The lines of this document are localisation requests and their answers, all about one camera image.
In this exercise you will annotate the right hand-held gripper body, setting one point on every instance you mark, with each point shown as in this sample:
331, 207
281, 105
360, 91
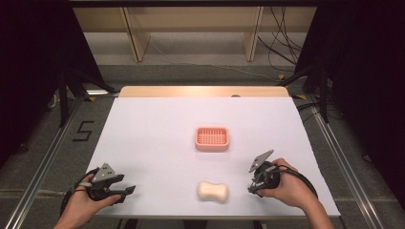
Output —
266, 173

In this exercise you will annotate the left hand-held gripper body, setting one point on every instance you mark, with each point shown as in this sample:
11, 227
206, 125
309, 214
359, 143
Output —
102, 173

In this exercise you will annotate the person's right hand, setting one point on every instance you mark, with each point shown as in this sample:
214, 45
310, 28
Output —
288, 187

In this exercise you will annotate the person's left hand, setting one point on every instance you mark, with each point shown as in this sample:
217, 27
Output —
83, 205

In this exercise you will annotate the white soap bar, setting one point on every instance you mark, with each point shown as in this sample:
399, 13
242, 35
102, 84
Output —
212, 191

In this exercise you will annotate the white table cover sheet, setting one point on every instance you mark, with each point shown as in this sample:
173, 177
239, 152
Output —
165, 149

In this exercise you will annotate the pink soap dish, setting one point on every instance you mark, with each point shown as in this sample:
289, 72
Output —
212, 139

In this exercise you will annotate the yellow floor tape marker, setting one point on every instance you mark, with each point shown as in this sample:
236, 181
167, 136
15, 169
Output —
91, 99
281, 77
300, 96

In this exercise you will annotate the black metal stand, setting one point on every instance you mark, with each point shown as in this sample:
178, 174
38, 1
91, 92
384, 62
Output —
65, 95
323, 95

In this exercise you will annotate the black curtain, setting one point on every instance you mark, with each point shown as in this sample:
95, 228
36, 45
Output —
35, 63
366, 89

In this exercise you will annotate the light wooden desk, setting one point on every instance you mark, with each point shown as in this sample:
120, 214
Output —
191, 22

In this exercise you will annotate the aluminium floor rail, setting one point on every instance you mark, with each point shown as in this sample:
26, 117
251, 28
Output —
41, 171
347, 165

